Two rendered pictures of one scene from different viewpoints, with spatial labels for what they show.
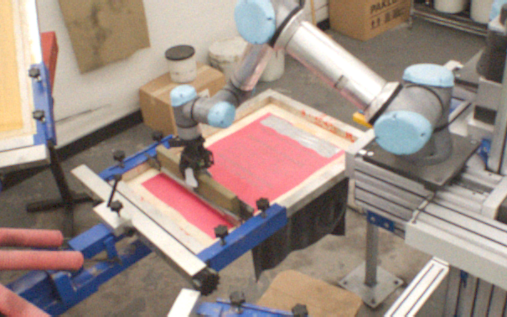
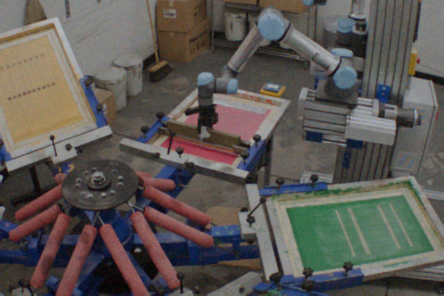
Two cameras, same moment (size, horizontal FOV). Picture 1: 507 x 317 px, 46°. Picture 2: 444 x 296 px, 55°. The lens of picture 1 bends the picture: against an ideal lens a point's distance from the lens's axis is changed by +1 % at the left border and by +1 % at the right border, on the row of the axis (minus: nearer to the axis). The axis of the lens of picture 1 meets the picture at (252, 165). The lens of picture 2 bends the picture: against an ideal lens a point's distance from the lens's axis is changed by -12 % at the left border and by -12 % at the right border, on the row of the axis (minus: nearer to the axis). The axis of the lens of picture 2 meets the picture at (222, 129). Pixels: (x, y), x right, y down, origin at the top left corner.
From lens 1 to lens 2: 117 cm
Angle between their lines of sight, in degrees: 24
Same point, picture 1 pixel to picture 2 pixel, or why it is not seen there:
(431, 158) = (347, 93)
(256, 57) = (250, 51)
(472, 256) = (377, 133)
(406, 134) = (349, 78)
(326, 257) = (231, 195)
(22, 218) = (11, 209)
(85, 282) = not seen: hidden behind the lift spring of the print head
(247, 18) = (269, 27)
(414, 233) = (350, 130)
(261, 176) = (233, 129)
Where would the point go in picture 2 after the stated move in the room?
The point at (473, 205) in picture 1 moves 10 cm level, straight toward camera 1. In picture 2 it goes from (369, 112) to (374, 122)
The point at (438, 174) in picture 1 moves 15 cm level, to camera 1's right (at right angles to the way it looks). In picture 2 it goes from (353, 100) to (373, 94)
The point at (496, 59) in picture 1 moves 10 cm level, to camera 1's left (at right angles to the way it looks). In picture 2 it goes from (357, 46) to (344, 48)
